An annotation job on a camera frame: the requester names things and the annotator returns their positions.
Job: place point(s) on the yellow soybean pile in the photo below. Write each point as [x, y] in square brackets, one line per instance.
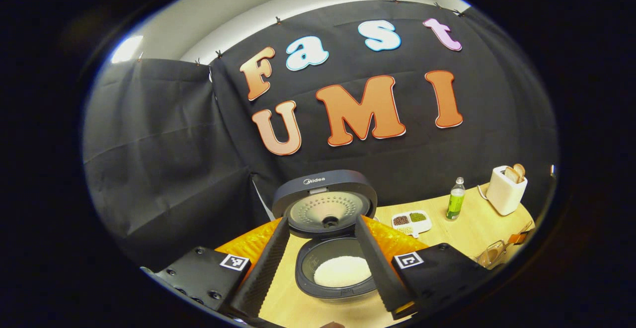
[406, 229]

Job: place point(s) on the ceiling light panel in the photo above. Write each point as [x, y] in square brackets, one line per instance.
[126, 48]

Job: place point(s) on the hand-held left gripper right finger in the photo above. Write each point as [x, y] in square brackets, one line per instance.
[380, 273]

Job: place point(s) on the white rice pile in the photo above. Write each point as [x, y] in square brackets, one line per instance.
[343, 271]

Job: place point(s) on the bread slice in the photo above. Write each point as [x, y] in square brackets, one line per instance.
[519, 170]
[512, 174]

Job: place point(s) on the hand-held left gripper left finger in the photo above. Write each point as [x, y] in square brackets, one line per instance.
[266, 273]

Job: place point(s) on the white divided dish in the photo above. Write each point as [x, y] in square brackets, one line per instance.
[422, 226]

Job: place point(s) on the white toaster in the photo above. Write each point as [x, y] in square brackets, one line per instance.
[504, 194]

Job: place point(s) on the brown wooden spoon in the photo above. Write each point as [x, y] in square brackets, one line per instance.
[491, 256]

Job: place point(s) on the green mung bean pile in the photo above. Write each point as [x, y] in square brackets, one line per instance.
[417, 216]

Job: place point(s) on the green label drink bottle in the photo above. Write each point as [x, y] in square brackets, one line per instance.
[454, 204]

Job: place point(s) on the red bean pile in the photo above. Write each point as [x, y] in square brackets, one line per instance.
[400, 220]

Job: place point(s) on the dark grey rice cooker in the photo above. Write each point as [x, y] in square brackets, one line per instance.
[343, 181]

